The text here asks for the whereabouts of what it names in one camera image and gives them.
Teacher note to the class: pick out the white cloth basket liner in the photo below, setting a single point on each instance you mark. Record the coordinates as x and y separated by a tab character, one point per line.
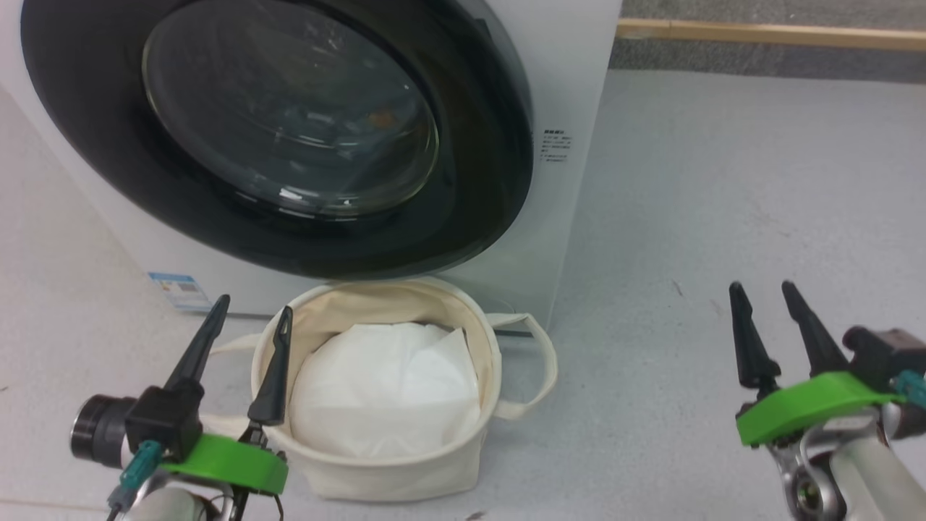
383	391

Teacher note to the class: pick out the round black washer door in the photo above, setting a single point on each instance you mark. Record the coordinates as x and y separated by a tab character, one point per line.
108	145

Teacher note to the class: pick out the small printed text label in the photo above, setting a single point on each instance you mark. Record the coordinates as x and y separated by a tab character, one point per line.
555	145

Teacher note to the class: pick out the cream fabric laundry basket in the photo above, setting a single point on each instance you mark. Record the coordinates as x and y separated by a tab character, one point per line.
391	477

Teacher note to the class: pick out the wooden floor strip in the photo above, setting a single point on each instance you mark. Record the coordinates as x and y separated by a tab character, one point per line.
759	32

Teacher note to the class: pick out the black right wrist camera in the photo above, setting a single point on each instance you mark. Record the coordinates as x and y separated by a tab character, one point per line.
886	362

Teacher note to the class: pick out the blue energy label sticker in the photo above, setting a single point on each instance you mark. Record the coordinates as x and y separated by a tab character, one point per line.
179	291

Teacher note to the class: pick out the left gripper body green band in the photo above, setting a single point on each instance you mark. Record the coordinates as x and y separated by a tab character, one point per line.
231	467

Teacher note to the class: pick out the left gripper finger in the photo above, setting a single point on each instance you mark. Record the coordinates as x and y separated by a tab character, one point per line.
273	376
202	344

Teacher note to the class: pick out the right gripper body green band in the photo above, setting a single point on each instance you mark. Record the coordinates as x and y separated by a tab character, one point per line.
803	412

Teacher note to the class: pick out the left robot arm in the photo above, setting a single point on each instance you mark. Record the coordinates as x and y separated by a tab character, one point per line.
170	506

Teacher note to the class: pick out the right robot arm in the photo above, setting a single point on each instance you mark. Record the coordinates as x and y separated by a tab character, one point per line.
882	477

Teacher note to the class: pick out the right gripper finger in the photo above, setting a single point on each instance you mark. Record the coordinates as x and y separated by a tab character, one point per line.
749	347
814	333

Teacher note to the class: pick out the white front-load washing machine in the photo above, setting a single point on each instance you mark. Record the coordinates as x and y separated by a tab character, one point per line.
571	72

